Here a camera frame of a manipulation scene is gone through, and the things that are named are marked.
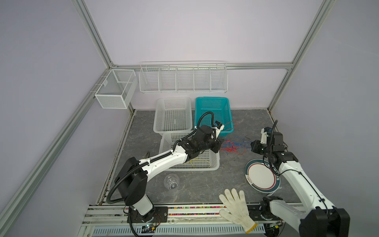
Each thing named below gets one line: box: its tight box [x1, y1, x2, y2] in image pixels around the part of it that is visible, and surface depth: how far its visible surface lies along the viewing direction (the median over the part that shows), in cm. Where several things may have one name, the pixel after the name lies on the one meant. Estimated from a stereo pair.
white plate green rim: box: [244, 158, 281, 194], surface depth 84 cm
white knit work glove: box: [218, 188, 259, 234], surface depth 76 cm
